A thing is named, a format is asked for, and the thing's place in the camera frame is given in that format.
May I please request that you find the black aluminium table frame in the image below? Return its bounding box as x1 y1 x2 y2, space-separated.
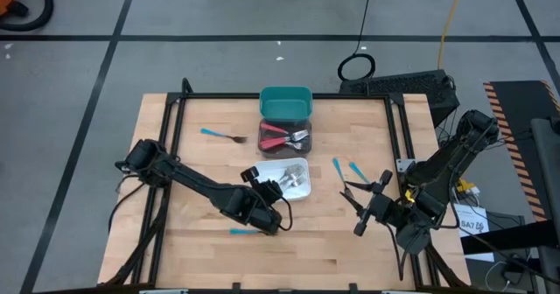
98 78 472 294

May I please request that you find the black hazard striped mat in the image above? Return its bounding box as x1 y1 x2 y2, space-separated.
483 79 560 223

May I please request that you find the black hanging cable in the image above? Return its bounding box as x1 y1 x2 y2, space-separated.
336 0 377 83

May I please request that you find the teal handled fork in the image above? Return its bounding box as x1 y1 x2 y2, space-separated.
347 161 373 185
228 227 266 236
331 157 354 200
199 127 249 144

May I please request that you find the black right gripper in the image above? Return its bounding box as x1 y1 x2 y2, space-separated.
339 170 406 237

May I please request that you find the black beam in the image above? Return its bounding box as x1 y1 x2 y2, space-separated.
458 220 560 256

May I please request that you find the black vacuum hose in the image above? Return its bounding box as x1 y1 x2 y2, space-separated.
0 0 55 32

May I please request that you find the yellow cable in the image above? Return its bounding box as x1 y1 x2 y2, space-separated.
437 0 466 71

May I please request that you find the white plastic bin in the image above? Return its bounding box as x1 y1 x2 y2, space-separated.
252 157 313 203

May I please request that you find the yellow plug bundle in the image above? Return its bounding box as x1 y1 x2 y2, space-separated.
454 178 481 199

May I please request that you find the black computer case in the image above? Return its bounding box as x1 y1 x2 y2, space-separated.
339 69 461 128

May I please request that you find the white thin cable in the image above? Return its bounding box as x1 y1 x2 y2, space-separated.
483 261 515 293

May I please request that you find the brown translucent plastic bin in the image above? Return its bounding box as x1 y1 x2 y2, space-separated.
256 117 313 160

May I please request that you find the red handled fork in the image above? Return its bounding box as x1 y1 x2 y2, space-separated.
259 136 306 151
261 122 306 151
259 129 311 151

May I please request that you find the grey cabinet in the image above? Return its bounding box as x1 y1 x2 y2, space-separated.
529 116 560 294

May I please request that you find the teal plastic bin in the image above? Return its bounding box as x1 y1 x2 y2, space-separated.
258 85 314 124

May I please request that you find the white paper label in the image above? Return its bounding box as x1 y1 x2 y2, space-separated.
451 202 496 263

